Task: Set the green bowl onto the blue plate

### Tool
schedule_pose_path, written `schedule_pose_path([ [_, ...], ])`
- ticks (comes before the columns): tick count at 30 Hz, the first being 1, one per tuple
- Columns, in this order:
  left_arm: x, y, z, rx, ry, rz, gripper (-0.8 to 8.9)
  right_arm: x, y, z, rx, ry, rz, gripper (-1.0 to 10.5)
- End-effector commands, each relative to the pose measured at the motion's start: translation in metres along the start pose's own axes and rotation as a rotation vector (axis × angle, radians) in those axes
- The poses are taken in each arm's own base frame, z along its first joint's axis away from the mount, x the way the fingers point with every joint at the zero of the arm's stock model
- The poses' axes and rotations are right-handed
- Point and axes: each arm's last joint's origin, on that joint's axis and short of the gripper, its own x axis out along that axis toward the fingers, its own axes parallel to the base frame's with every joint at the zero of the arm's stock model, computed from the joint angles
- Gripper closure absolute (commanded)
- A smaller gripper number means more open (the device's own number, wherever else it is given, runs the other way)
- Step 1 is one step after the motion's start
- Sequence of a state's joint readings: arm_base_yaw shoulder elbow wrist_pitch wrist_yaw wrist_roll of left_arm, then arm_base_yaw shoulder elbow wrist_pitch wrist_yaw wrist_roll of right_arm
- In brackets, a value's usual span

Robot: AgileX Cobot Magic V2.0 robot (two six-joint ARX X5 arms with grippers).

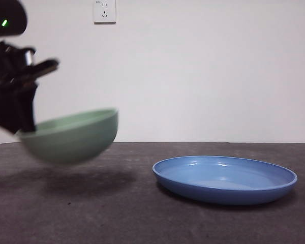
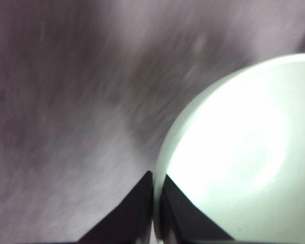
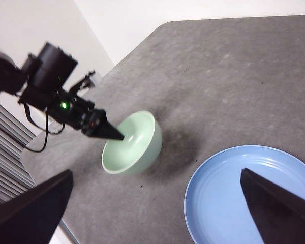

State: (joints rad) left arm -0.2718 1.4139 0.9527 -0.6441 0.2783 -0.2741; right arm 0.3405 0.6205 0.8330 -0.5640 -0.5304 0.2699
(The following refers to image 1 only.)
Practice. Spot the blue shallow plate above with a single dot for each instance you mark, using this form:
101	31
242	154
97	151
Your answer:
223	195

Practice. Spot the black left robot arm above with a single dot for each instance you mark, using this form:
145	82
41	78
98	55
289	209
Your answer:
5	12

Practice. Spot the green ribbed bowl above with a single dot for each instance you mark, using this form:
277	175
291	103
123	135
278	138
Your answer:
71	142

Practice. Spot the white wall socket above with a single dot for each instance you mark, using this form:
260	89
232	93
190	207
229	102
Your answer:
104	12

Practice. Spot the left wrist grey camera box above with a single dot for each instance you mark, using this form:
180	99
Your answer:
30	56

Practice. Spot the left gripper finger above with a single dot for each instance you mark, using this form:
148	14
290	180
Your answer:
26	109
2	109

